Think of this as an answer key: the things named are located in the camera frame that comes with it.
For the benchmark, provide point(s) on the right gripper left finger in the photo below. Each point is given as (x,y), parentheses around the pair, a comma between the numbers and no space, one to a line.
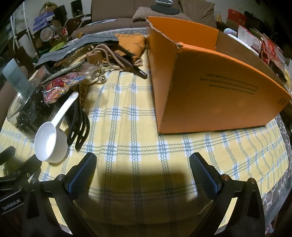
(78,175)

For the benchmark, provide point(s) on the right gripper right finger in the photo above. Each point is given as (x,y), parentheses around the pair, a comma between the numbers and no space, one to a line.
(206,174)

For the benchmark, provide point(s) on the white plastic scoop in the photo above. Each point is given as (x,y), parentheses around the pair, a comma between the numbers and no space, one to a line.
(50,143)

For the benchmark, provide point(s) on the bag of coloured rubber bands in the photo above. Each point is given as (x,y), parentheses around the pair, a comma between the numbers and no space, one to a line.
(59,86)

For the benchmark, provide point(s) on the beige spiral hair brush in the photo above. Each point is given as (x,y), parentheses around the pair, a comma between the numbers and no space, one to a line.
(72,57)

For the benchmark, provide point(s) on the dark wooden brush pen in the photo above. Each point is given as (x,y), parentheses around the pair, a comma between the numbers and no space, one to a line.
(125,57)

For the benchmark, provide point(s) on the yellow plaid tablecloth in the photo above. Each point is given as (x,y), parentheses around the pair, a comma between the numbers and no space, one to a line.
(144,178)

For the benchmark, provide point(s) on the clear jar of black beads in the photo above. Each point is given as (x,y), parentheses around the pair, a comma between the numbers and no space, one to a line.
(28,114)

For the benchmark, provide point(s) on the orange cardboard box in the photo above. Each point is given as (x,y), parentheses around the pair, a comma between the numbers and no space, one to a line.
(203,80)

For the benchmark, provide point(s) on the orange fabric pouch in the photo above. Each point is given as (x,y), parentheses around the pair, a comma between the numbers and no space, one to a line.
(134,43)

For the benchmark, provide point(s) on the brown sofa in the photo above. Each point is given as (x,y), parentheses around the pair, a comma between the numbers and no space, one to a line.
(110,15)

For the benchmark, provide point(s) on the black cushion with white device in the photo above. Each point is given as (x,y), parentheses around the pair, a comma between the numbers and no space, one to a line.
(164,7)

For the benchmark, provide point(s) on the brown sofa cushion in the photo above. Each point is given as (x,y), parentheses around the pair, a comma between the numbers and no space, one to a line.
(143,12)

